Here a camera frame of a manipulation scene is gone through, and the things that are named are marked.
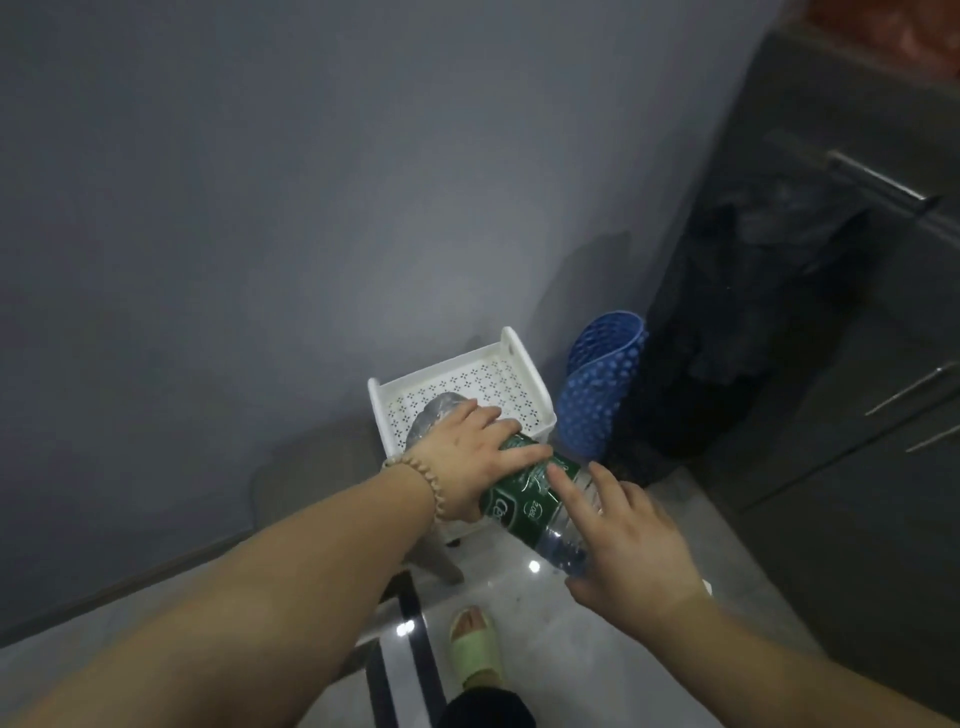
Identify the light green slipper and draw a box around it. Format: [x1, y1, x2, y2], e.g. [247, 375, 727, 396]
[448, 607, 501, 692]

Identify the person's black trouser leg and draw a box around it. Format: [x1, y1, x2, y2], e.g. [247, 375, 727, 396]
[435, 685, 538, 728]

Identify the black plastic bag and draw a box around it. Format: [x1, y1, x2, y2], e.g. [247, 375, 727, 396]
[613, 178, 880, 485]

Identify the person's right hand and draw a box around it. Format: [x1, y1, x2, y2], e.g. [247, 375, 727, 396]
[546, 459, 711, 639]

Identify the white perforated plastic rack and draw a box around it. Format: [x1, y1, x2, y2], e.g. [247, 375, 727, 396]
[367, 326, 561, 546]

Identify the person's left forearm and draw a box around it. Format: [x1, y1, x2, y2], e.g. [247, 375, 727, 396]
[0, 466, 438, 728]

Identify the thick metal cabinet handle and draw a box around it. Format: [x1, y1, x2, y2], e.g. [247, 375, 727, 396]
[823, 150, 943, 216]

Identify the dark grey cabinet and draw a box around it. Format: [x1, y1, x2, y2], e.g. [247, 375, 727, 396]
[678, 15, 960, 723]

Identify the clear bottle with green label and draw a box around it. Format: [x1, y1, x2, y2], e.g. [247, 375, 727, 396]
[405, 391, 603, 579]

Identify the person's right forearm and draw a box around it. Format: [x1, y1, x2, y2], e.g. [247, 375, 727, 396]
[646, 591, 960, 728]

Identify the thin metal cabinet handle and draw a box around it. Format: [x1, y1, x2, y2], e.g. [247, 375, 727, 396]
[904, 423, 960, 455]
[864, 362, 960, 418]

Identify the person's foot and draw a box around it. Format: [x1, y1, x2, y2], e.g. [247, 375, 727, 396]
[454, 609, 501, 688]

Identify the beige bead bracelet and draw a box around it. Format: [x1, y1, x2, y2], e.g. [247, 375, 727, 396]
[381, 453, 448, 525]

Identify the person's left hand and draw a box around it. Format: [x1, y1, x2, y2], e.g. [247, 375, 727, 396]
[408, 399, 554, 524]

